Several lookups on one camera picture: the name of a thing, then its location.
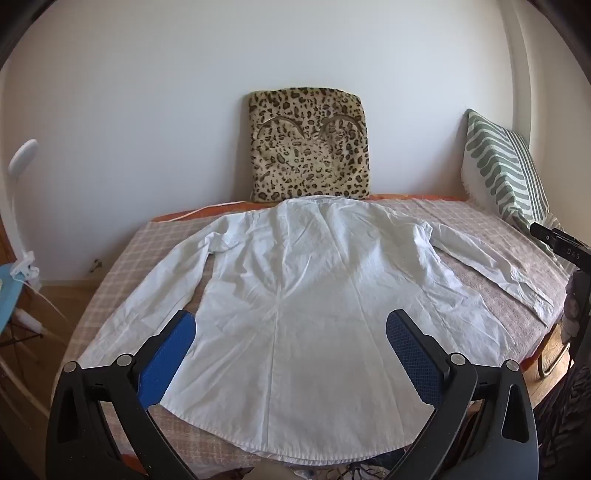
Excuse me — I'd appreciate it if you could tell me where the white clip lamp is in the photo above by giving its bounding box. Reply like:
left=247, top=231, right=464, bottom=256
left=7, top=138, right=40, bottom=282

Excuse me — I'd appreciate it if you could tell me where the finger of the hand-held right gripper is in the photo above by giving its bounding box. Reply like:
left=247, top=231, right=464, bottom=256
left=530, top=222, right=568, bottom=246

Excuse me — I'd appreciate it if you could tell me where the person's dark patterned skirt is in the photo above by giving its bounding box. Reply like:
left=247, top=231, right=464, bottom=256
left=536, top=360, right=591, bottom=480

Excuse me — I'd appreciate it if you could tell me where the teal ironing board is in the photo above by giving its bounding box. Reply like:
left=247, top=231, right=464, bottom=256
left=0, top=262, right=28, bottom=337

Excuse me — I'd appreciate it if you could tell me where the leopard print cushion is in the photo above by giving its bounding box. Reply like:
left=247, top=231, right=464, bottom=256
left=247, top=88, right=374, bottom=204

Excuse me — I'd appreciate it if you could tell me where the white long-sleeved shirt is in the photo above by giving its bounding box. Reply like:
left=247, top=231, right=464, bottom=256
left=76, top=196, right=555, bottom=467

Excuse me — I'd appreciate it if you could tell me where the curved wooden frame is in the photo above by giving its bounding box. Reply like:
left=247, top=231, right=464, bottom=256
left=536, top=320, right=573, bottom=379

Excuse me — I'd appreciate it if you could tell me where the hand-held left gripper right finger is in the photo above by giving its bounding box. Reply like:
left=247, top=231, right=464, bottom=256
left=385, top=309, right=541, bottom=480

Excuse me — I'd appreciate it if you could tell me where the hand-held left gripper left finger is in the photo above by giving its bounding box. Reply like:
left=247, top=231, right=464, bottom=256
left=45, top=310, right=199, bottom=480

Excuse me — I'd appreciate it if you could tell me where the green striped pillow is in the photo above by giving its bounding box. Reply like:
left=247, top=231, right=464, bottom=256
left=462, top=109, right=578, bottom=278

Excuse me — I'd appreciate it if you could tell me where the white cable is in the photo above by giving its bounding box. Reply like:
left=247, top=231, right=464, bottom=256
left=167, top=200, right=252, bottom=223

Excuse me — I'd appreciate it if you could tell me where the orange bedsheet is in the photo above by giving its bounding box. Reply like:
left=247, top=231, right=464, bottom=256
left=152, top=193, right=469, bottom=223

